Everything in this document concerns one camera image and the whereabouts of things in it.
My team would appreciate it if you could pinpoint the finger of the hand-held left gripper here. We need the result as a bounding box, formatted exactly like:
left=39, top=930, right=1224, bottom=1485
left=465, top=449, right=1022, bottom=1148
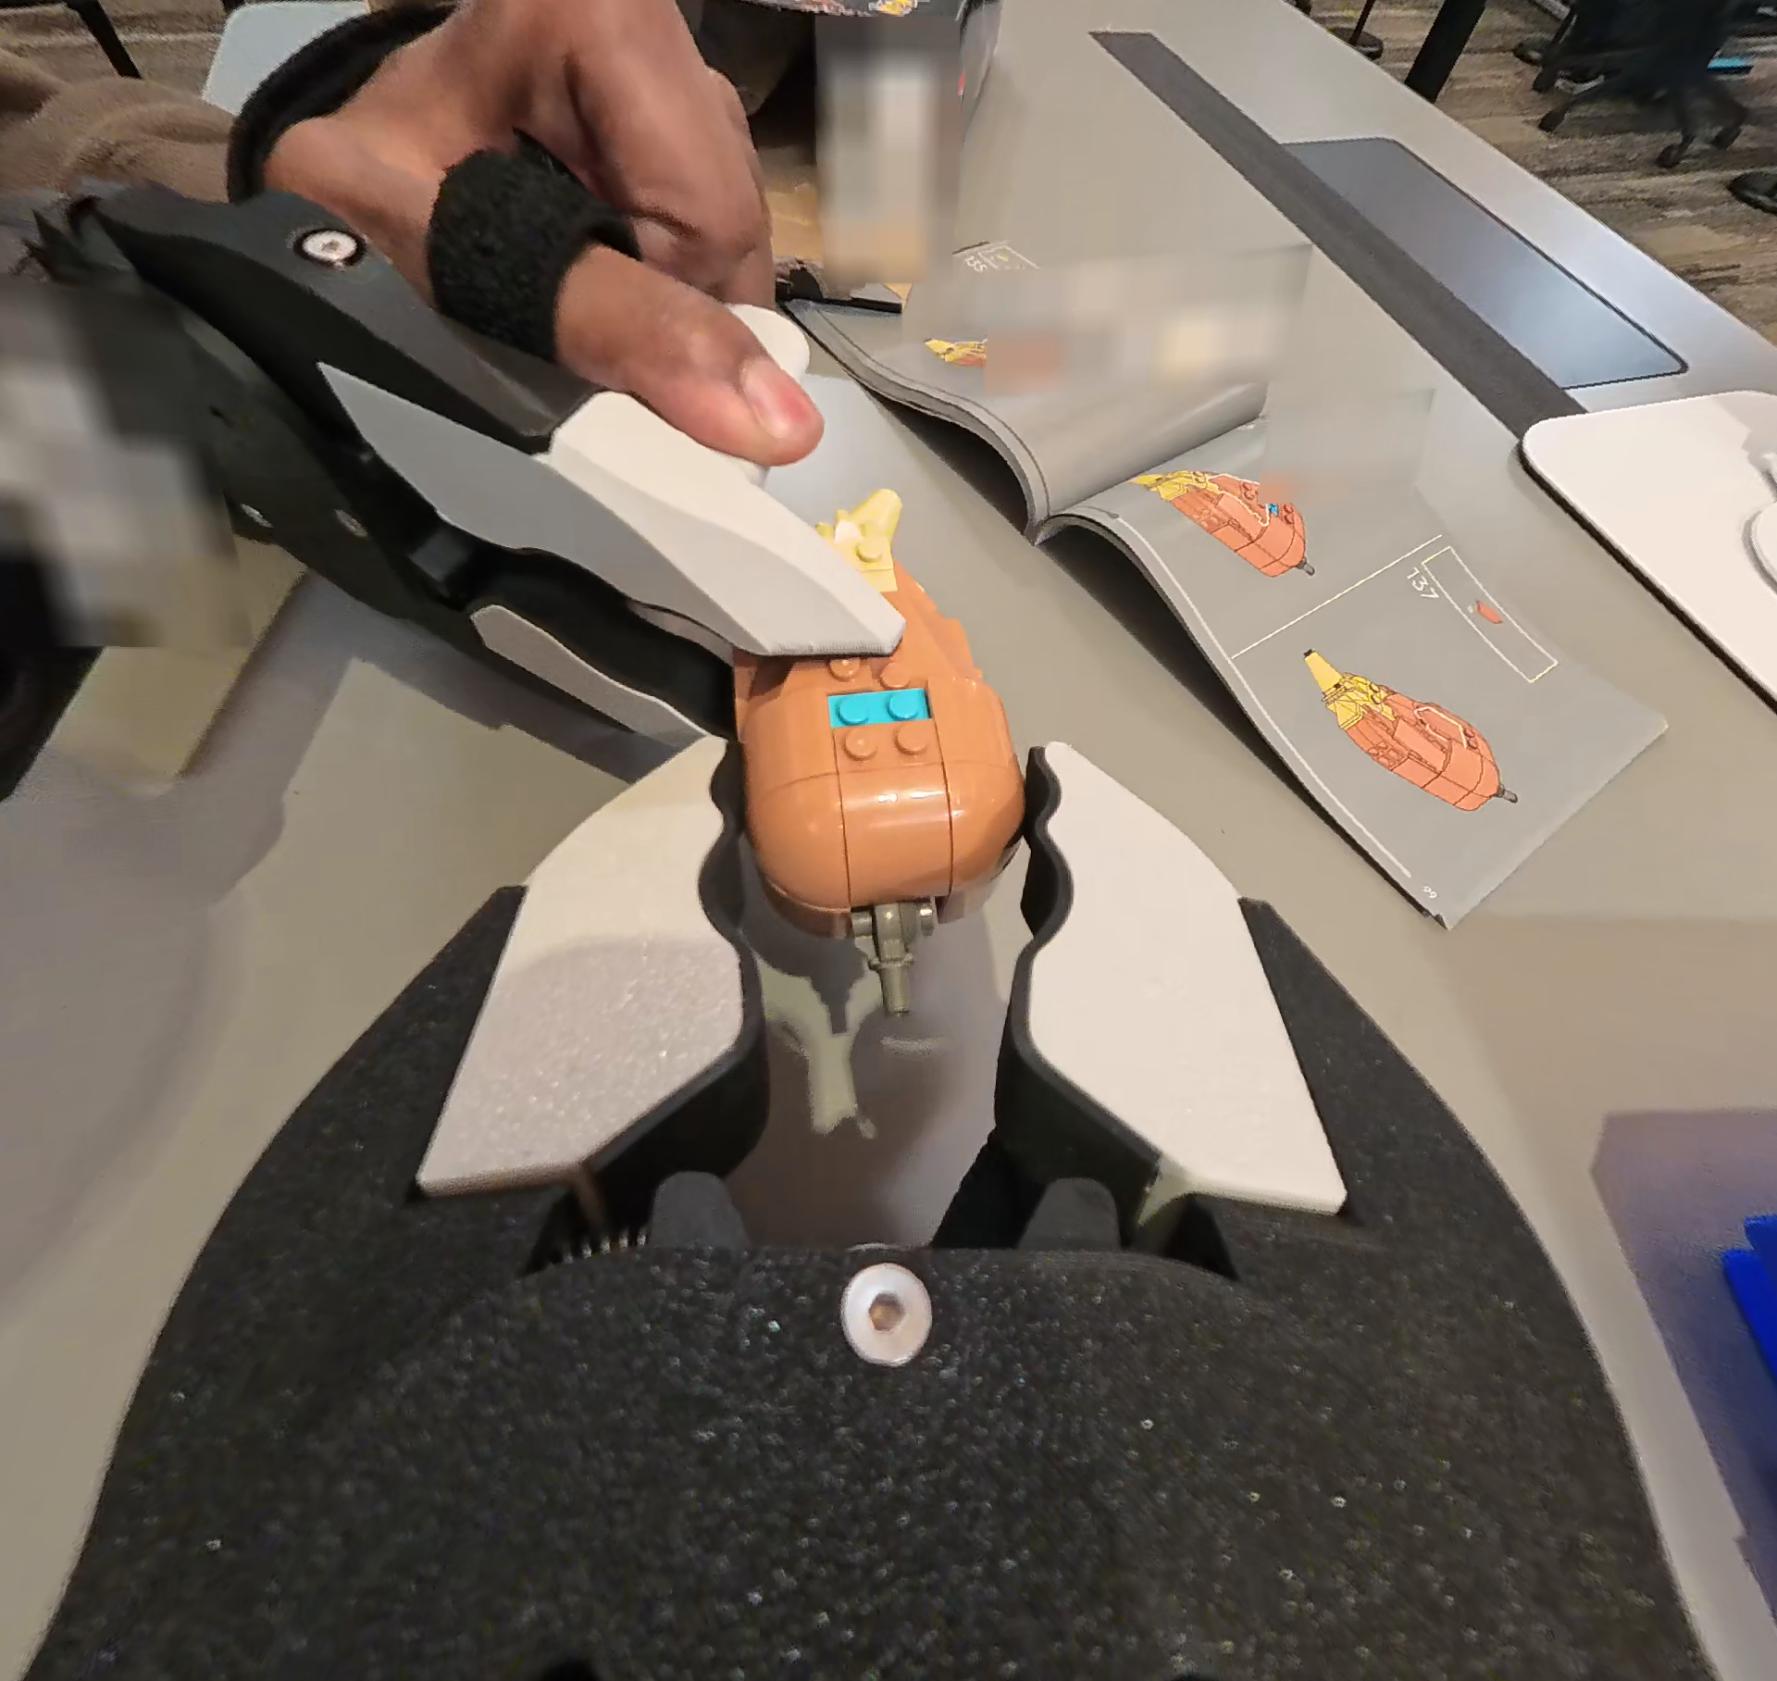
left=320, top=362, right=908, bottom=664
left=469, top=600, right=742, bottom=748

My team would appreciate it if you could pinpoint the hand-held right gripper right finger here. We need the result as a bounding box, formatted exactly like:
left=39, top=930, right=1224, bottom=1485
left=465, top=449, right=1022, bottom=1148
left=993, top=740, right=1351, bottom=1224

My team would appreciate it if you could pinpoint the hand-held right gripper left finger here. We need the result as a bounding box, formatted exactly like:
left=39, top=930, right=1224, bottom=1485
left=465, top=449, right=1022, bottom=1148
left=414, top=740, right=776, bottom=1203

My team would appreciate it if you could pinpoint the orange brown toy brick model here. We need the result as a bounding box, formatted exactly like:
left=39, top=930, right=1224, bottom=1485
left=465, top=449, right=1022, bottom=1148
left=732, top=486, right=1030, bottom=1019

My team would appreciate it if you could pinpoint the blue plastic bin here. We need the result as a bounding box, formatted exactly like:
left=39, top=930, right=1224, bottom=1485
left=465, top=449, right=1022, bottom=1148
left=1587, top=1110, right=1777, bottom=1681

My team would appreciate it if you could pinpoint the person's left forearm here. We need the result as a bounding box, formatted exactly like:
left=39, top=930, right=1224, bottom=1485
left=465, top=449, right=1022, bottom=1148
left=0, top=41, right=250, bottom=203

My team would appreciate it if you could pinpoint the dark grey desk pad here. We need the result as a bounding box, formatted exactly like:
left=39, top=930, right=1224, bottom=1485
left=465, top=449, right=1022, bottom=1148
left=1274, top=138, right=1690, bottom=395

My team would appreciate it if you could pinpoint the person's left hand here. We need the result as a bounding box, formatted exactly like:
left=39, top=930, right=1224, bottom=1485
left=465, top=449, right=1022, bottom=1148
left=261, top=0, right=827, bottom=471

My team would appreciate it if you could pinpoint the black wristband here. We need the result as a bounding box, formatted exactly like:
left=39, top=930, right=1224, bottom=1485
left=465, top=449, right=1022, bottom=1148
left=227, top=4, right=424, bottom=199

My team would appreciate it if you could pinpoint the open grey instruction booklet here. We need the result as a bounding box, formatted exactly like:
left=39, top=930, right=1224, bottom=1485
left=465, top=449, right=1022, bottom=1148
left=782, top=236, right=1671, bottom=933

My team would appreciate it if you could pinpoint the white flat tray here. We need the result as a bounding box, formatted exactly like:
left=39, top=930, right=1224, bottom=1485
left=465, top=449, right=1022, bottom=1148
left=1520, top=389, right=1777, bottom=715

